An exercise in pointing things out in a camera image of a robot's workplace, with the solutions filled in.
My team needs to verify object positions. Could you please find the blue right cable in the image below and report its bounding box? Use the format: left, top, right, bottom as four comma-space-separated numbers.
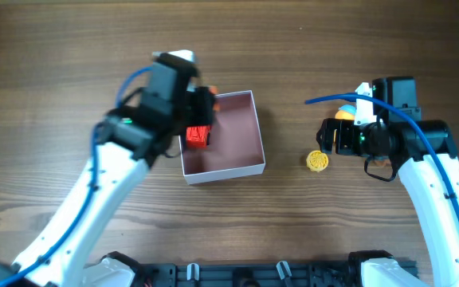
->
304, 92, 459, 276

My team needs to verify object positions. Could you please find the brown plush toy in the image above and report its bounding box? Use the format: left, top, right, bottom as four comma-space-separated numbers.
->
372, 157, 391, 167

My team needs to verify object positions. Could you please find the yellow round spinner toy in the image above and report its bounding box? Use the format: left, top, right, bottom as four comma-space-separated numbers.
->
306, 150, 329, 172

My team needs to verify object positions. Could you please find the blue left cable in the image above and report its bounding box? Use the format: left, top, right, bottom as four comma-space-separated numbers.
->
0, 65, 155, 287

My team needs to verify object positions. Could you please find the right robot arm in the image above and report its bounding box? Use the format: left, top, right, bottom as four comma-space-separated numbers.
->
316, 77, 459, 286

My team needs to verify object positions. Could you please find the blue cable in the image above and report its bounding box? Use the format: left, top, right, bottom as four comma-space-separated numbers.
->
304, 92, 459, 276
0, 65, 155, 287

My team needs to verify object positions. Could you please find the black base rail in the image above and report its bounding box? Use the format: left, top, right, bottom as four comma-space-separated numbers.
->
105, 250, 420, 287

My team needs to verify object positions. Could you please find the yellow duck toy blue hat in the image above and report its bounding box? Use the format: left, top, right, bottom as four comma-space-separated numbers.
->
335, 104, 356, 120

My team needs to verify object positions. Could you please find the white box pink inside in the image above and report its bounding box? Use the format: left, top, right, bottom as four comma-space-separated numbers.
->
179, 90, 266, 185

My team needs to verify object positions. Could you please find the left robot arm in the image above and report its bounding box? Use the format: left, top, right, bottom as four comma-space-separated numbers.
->
0, 53, 215, 286

